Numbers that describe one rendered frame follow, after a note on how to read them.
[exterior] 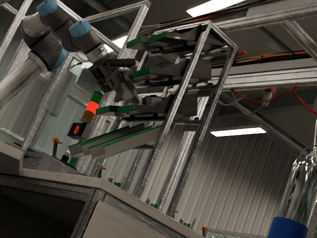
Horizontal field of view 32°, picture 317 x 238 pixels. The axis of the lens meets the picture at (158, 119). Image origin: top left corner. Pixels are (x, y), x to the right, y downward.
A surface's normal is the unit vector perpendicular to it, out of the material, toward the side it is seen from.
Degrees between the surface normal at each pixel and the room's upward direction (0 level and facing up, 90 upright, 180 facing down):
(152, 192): 90
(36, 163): 90
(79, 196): 90
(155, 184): 90
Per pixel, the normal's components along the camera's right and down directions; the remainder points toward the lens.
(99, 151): 0.51, -0.09
